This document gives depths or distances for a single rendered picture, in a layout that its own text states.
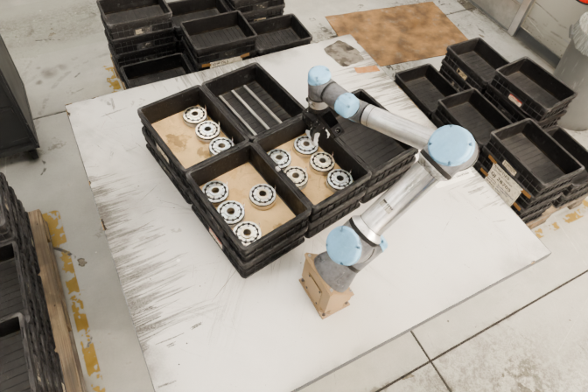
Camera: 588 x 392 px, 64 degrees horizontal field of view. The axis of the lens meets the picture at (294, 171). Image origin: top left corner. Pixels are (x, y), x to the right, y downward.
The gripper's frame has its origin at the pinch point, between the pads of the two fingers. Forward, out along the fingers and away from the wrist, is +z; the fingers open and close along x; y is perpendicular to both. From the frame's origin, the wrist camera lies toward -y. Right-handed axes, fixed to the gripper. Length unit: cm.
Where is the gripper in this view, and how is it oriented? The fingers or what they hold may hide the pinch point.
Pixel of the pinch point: (321, 141)
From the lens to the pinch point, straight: 181.1
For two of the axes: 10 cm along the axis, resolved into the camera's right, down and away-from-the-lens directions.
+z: 0.3, 5.5, 8.4
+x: -7.9, 5.3, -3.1
